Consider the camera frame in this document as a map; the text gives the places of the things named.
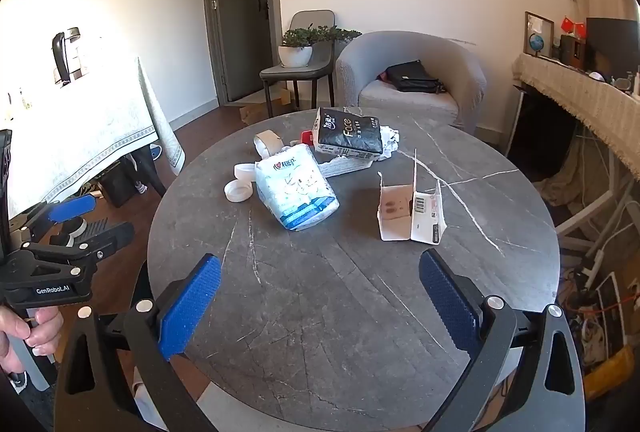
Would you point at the white paper sheet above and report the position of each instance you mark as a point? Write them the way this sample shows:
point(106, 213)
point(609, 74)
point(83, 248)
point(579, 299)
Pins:
point(342, 166)

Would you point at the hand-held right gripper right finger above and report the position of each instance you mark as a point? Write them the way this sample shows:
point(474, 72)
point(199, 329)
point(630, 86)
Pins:
point(450, 307)

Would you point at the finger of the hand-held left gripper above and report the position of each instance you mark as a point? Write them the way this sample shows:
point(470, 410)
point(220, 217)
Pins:
point(102, 239)
point(72, 208)

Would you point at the black handbag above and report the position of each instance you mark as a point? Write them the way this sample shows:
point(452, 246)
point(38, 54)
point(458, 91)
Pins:
point(412, 76)

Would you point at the small red packet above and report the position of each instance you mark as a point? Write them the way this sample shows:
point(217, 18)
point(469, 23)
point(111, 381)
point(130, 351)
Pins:
point(306, 136)

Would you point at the black office chair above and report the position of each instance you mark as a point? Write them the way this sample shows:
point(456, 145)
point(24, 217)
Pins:
point(61, 54)

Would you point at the person's left hand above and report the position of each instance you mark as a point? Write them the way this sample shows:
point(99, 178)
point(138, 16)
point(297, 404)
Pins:
point(30, 332)

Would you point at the black tissue pack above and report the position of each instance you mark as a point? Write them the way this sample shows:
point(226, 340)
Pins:
point(350, 134)

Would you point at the desk with lace cloth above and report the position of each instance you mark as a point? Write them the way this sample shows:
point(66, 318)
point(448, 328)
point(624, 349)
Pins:
point(575, 91)

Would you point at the white carton box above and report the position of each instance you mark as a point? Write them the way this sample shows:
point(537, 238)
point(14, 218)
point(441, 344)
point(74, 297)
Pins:
point(412, 214)

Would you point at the grey armchair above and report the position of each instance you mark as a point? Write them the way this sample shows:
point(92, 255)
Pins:
point(450, 76)

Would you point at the black monitor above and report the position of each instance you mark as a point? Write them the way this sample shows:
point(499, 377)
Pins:
point(612, 41)

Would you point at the brown speaker box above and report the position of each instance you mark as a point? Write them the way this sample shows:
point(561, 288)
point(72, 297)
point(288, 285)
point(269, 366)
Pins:
point(570, 49)

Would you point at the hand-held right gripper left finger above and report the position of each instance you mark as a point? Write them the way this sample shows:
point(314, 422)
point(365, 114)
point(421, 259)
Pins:
point(192, 307)

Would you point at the potted green plant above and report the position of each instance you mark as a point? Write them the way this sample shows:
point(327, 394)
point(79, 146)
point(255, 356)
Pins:
point(297, 54)

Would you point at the cardboard tape roll core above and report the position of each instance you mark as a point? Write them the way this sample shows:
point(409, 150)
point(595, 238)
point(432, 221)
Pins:
point(265, 144)

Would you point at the crumpled white paper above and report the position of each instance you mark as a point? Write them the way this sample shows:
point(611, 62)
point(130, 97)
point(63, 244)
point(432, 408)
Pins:
point(391, 139)

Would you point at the table with white tablecloth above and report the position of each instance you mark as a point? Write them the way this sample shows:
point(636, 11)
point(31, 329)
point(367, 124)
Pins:
point(75, 131)

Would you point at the grey door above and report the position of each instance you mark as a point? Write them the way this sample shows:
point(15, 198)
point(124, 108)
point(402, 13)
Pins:
point(240, 36)

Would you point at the white and blue tissue pack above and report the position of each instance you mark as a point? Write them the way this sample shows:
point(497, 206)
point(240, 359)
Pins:
point(295, 192)

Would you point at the grey dining chair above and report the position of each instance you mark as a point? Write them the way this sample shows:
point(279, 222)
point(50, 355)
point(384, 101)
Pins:
point(312, 19)

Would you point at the small red flags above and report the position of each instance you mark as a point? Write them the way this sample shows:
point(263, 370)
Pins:
point(572, 25)

